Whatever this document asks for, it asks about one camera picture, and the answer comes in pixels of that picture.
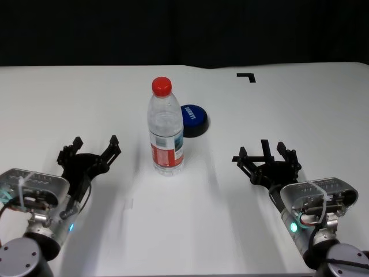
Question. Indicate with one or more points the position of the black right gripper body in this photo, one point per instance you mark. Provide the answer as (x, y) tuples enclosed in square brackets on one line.
[(278, 174)]

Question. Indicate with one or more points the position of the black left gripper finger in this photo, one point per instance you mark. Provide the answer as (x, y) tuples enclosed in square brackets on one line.
[(111, 151), (75, 145)]

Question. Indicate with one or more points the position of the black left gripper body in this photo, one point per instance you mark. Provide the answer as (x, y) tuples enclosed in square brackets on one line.
[(79, 168)]

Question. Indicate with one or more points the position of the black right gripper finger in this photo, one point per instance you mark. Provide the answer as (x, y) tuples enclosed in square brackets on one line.
[(250, 168), (291, 160)]

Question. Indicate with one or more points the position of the blue push button black base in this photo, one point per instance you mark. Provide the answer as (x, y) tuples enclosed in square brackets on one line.
[(197, 118)]

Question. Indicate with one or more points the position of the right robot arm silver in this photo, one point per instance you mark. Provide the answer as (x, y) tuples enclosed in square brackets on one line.
[(340, 259)]

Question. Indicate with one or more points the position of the clear water bottle red cap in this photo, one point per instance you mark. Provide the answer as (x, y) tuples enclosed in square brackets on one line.
[(165, 130)]

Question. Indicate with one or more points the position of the long black T tape mark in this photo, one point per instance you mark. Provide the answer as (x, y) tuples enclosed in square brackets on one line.
[(265, 147)]

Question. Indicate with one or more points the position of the clear tape piece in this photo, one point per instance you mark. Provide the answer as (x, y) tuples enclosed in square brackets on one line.
[(128, 203)]

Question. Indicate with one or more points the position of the black corner tape mark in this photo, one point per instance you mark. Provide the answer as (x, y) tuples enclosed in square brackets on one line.
[(251, 77)]

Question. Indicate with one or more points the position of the black curtain backdrop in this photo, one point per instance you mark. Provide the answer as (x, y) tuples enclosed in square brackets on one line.
[(184, 31)]

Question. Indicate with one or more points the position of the right wrist camera silver housing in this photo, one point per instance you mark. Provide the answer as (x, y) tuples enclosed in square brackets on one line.
[(317, 187)]

